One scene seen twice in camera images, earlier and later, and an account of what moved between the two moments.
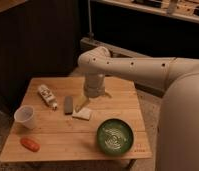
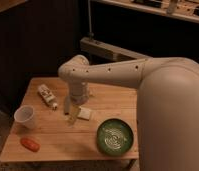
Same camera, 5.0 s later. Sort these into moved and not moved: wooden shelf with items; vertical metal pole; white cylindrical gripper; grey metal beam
Moved: white cylindrical gripper
Not moved: vertical metal pole; wooden shelf with items; grey metal beam
